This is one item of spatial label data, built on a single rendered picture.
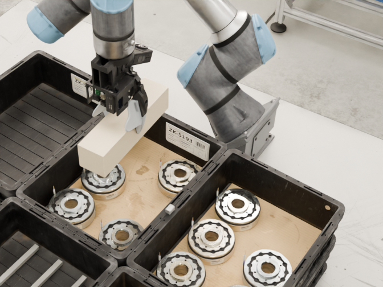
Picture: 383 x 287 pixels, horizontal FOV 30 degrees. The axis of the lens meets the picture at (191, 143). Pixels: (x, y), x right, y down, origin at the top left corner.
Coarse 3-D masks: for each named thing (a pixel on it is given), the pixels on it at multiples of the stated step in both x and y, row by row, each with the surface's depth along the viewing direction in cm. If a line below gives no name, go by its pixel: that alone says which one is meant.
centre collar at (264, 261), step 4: (260, 260) 150; (264, 260) 150; (268, 260) 150; (272, 260) 150; (260, 264) 149; (272, 264) 150; (276, 264) 150; (256, 268) 149; (260, 268) 149; (276, 268) 149; (260, 272) 148; (276, 272) 148; (264, 276) 147; (268, 276) 147; (272, 276) 147
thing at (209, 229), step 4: (208, 228) 155; (212, 228) 156; (216, 228) 156; (204, 232) 155; (208, 232) 155; (216, 232) 155; (220, 232) 155; (200, 236) 154; (204, 236) 154; (220, 236) 154; (204, 240) 153; (216, 240) 153; (220, 240) 153; (208, 244) 153; (212, 244) 153; (216, 244) 153
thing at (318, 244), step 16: (224, 160) 161; (256, 160) 162; (208, 176) 158; (288, 176) 159; (192, 192) 154; (320, 192) 155; (176, 208) 151; (160, 224) 148; (336, 224) 151; (144, 240) 145; (320, 240) 146; (128, 256) 142; (304, 256) 144; (144, 272) 140
